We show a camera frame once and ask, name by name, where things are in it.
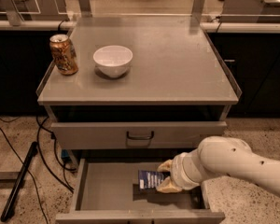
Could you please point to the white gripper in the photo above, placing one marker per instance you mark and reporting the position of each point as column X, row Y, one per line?
column 179, row 171

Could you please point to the dark blue rxbar wrapper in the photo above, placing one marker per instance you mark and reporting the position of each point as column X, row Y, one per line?
column 149, row 179

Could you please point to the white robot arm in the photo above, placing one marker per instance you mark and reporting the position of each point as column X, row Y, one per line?
column 219, row 156

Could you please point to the closed grey top drawer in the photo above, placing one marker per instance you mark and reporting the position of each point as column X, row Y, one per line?
column 112, row 135

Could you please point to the open grey middle drawer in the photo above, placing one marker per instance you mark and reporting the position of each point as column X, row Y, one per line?
column 107, row 192

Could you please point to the grey metal drawer cabinet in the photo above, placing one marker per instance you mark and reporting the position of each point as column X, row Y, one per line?
column 175, row 75

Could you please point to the white ceramic bowl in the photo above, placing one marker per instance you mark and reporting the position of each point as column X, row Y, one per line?
column 113, row 61

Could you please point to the black bar on floor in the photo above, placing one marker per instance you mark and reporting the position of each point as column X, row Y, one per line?
column 8, row 211

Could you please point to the gold soda can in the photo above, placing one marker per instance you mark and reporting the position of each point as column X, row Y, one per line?
column 63, row 54

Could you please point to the background grey table right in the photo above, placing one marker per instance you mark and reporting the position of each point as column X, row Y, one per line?
column 251, row 11

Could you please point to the background grey table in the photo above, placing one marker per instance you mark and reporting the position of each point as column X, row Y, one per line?
column 38, row 10
column 251, row 11

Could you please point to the background grey table left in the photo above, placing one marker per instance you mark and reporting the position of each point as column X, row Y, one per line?
column 38, row 10

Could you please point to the black drawer handle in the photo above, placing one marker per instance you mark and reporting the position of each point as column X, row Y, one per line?
column 140, row 137

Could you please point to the right grey upright post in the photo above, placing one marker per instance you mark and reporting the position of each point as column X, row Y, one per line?
column 197, row 7

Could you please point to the grey upright post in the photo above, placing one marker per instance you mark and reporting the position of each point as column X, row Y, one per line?
column 85, row 8
column 197, row 7
column 12, row 12

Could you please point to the white horizontal rail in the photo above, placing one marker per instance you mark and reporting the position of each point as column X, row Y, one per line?
column 209, row 27

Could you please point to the middle grey upright post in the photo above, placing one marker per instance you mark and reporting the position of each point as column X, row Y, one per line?
column 85, row 8

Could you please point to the left grey upright post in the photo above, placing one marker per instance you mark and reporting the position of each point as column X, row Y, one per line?
column 12, row 12

